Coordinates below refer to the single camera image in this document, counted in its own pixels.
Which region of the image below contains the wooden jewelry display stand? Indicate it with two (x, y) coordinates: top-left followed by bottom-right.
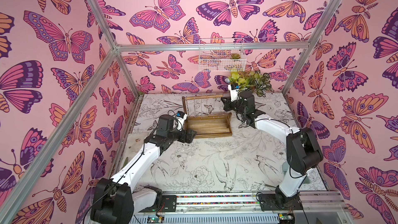
(182, 93), (232, 139)

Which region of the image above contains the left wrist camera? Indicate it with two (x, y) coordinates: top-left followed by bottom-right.
(175, 111), (188, 131)

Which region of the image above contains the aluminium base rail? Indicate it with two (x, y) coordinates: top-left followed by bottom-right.
(90, 191), (349, 224)

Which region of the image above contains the green brush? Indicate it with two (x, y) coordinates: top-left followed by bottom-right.
(282, 161), (289, 175)

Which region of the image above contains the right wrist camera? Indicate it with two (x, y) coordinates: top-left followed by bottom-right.
(228, 83), (240, 102)

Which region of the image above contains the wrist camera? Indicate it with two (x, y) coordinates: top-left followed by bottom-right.
(228, 83), (240, 102)
(175, 111), (188, 131)

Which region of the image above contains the glass vase with plants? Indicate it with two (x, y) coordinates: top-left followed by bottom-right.
(229, 71), (274, 97)

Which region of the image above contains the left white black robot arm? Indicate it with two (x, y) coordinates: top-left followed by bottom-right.
(90, 111), (197, 224)

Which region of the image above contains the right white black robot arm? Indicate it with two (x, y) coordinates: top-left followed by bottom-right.
(221, 89), (323, 208)

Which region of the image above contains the white wire wall basket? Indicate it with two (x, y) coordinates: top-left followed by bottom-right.
(198, 42), (247, 72)

